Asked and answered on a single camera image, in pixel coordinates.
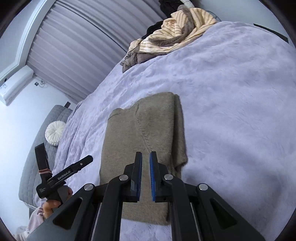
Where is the olive brown knit sweater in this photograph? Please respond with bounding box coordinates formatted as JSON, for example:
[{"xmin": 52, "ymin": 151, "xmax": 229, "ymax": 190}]
[{"xmin": 99, "ymin": 92, "xmax": 188, "ymax": 225}]

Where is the striped cream and brown clothes pile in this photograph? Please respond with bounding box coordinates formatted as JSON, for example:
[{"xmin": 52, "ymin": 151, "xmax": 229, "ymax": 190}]
[{"xmin": 120, "ymin": 4, "xmax": 217, "ymax": 73}]

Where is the person left hand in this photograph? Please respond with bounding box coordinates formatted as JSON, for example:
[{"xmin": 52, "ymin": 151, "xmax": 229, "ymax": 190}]
[{"xmin": 42, "ymin": 187, "xmax": 73, "ymax": 219}]

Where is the grey quilted headboard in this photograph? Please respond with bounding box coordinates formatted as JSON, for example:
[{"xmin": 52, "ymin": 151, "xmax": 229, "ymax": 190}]
[{"xmin": 18, "ymin": 104, "xmax": 73, "ymax": 207}]

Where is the round white pleated cushion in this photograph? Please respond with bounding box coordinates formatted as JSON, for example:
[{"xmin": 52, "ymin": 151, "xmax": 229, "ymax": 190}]
[{"xmin": 45, "ymin": 120, "xmax": 66, "ymax": 146}]

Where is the grey pleated curtain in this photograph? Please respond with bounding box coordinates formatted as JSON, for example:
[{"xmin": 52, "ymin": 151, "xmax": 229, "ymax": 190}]
[{"xmin": 27, "ymin": 1, "xmax": 165, "ymax": 101}]

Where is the lavender plush bed blanket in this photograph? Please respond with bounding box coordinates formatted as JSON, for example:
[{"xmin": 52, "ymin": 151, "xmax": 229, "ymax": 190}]
[{"xmin": 52, "ymin": 22, "xmax": 295, "ymax": 240}]

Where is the black jacket hanging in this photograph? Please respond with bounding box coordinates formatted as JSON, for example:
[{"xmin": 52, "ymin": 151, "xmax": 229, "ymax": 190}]
[{"xmin": 141, "ymin": 0, "xmax": 195, "ymax": 39}]

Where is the white wall air conditioner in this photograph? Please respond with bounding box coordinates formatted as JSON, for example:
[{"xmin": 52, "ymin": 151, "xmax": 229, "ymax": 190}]
[{"xmin": 1, "ymin": 65, "xmax": 34, "ymax": 106}]

